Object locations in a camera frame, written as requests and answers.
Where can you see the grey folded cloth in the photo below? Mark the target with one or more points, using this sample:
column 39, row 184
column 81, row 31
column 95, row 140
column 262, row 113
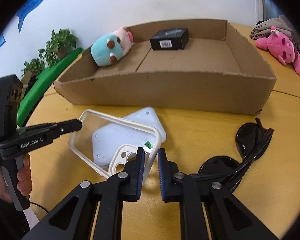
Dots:
column 281, row 24

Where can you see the black charger product box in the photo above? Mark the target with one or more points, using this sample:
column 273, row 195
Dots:
column 170, row 39

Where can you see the green bench surface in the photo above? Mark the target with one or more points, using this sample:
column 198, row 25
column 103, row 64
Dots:
column 44, row 80

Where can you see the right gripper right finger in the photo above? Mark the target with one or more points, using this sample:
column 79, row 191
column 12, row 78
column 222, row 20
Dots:
column 208, row 209

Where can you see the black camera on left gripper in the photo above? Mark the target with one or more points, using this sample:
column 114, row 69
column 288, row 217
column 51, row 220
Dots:
column 10, row 97

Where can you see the green potted plant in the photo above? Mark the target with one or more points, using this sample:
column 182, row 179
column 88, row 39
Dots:
column 56, row 48

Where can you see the brown cardboard box tray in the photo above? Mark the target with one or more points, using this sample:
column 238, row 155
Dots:
column 218, row 70

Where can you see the white power bank device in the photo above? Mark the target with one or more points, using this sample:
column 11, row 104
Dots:
column 107, row 139

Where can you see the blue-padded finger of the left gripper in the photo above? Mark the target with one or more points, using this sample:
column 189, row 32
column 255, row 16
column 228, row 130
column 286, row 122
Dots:
column 65, row 127

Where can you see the person's left hand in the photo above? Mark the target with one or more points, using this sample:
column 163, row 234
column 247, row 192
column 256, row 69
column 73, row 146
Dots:
column 24, row 185

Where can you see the black sunglasses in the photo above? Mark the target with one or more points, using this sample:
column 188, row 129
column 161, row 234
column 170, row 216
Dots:
column 252, row 140

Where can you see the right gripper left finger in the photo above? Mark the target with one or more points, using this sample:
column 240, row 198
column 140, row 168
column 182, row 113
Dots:
column 94, row 211

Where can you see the blue wall sticker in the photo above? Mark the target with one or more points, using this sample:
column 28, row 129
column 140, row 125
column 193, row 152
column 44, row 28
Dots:
column 26, row 8

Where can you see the cream clear phone case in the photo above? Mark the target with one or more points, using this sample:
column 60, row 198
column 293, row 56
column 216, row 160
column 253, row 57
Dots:
column 81, row 143

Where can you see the teal and pink plush toy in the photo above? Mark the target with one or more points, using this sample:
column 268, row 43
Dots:
column 109, row 49

